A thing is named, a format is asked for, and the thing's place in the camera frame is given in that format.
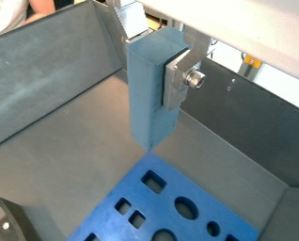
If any person in white shirt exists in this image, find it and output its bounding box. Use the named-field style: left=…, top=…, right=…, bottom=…
left=0, top=0, right=55, bottom=35

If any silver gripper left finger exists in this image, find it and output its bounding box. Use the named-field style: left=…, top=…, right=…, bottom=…
left=114, top=0, right=151, bottom=43

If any black curved bracket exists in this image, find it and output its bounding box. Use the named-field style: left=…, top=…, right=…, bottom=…
left=0, top=197, right=42, bottom=241

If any grey bin enclosure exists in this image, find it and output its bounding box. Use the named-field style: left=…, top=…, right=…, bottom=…
left=0, top=0, right=299, bottom=241

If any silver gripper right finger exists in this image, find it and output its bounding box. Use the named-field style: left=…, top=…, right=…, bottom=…
left=163, top=26, right=211, bottom=110

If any blue shape-sorting board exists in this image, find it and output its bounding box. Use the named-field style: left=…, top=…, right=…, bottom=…
left=67, top=153, right=259, bottom=241

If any blue rectangular block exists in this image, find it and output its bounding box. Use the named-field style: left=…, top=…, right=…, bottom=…
left=127, top=26, right=187, bottom=152

